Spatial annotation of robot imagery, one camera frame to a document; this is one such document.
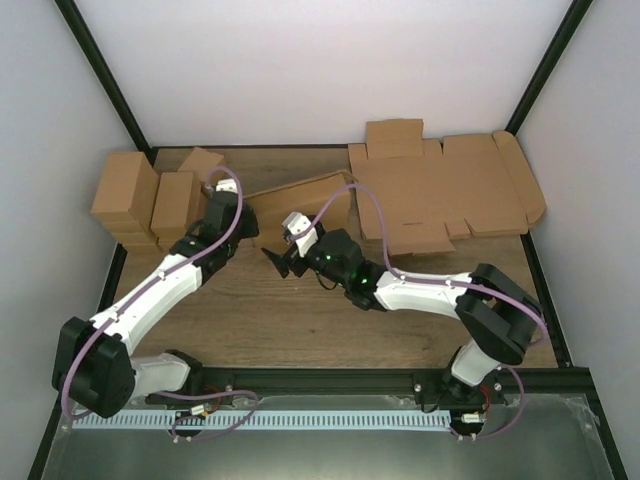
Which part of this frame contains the black right frame post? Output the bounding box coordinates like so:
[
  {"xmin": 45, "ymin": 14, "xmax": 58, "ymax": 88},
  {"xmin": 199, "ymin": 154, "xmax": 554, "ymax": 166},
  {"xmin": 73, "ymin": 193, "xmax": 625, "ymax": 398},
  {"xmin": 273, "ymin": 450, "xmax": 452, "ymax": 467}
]
[{"xmin": 505, "ymin": 0, "xmax": 593, "ymax": 136}]

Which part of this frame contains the black frame post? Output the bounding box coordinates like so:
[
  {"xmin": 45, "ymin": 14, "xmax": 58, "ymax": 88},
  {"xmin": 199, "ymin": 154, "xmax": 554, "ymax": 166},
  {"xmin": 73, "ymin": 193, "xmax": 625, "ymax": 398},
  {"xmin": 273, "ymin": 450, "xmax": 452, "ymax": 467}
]
[
  {"xmin": 54, "ymin": 0, "xmax": 152, "ymax": 157},
  {"xmin": 505, "ymin": 0, "xmax": 593, "ymax": 136}
]

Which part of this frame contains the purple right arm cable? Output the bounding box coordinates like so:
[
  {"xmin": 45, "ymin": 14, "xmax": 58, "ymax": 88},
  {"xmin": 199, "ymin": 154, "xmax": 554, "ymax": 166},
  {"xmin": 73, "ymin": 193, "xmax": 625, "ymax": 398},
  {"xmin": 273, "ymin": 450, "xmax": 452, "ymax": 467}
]
[{"xmin": 294, "ymin": 183, "xmax": 550, "ymax": 444}]

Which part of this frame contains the tilted small cardboard box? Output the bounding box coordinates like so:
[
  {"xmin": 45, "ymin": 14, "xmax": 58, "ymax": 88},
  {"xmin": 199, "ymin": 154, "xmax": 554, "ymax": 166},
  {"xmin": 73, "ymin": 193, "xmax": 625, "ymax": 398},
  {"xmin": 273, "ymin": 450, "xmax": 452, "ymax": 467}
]
[{"xmin": 177, "ymin": 147, "xmax": 226, "ymax": 183}]

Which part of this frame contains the tall folded cardboard box stack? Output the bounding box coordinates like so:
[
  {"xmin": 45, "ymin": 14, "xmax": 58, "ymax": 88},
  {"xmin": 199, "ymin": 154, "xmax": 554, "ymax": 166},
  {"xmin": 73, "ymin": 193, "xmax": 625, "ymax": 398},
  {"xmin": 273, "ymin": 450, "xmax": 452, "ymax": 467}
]
[{"xmin": 91, "ymin": 152, "xmax": 160, "ymax": 254}]

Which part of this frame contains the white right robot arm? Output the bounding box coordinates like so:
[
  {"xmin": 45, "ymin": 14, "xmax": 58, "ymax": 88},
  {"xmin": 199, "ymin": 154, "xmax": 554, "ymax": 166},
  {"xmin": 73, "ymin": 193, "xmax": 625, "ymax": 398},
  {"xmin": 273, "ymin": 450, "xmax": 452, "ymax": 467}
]
[{"xmin": 262, "ymin": 229, "xmax": 541, "ymax": 403}]

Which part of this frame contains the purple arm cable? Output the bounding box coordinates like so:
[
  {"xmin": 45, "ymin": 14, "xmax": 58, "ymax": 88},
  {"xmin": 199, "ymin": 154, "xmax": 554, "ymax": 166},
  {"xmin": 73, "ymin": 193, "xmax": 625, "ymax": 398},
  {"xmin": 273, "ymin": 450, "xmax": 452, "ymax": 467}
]
[
  {"xmin": 60, "ymin": 166, "xmax": 260, "ymax": 445},
  {"xmin": 294, "ymin": 183, "xmax": 550, "ymax": 444}
]

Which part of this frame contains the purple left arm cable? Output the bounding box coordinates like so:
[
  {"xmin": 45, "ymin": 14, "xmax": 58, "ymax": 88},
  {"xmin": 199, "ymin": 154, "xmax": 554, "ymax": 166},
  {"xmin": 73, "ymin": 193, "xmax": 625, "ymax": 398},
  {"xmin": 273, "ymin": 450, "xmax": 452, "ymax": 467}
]
[{"xmin": 60, "ymin": 166, "xmax": 260, "ymax": 445}]

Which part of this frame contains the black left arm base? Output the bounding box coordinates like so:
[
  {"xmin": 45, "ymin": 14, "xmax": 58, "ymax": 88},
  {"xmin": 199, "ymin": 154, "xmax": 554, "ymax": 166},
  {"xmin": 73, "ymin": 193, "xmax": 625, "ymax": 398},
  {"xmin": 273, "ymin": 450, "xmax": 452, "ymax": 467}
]
[{"xmin": 145, "ymin": 367, "xmax": 235, "ymax": 405}]

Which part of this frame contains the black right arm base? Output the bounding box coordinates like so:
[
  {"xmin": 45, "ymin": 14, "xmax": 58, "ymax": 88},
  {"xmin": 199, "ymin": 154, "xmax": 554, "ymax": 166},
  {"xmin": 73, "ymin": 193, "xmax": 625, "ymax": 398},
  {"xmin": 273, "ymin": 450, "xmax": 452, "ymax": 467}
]
[{"xmin": 411, "ymin": 369, "xmax": 504, "ymax": 411}]

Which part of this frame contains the light blue slotted cable duct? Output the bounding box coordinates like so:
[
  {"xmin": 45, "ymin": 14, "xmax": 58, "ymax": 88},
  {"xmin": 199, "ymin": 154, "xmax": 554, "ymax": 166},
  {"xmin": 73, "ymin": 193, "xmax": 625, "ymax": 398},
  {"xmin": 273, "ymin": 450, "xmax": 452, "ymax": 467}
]
[{"xmin": 73, "ymin": 410, "xmax": 451, "ymax": 432}]

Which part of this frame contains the black left frame post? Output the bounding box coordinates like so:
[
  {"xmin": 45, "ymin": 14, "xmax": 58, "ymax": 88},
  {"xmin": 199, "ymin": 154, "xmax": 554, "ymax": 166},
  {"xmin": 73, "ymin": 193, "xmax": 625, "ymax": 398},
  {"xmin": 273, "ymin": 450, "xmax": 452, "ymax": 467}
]
[{"xmin": 54, "ymin": 0, "xmax": 152, "ymax": 157}]

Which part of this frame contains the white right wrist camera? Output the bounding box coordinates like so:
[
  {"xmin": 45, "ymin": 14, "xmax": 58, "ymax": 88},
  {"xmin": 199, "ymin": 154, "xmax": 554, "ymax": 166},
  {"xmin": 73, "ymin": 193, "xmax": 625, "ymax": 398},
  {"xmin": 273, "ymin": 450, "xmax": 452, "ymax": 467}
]
[{"xmin": 282, "ymin": 212, "xmax": 318, "ymax": 258}]

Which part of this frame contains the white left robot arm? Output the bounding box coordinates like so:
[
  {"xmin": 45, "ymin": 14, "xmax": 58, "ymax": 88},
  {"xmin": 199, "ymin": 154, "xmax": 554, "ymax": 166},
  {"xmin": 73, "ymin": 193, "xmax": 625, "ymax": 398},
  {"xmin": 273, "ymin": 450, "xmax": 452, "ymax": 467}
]
[{"xmin": 52, "ymin": 191, "xmax": 259, "ymax": 418}]

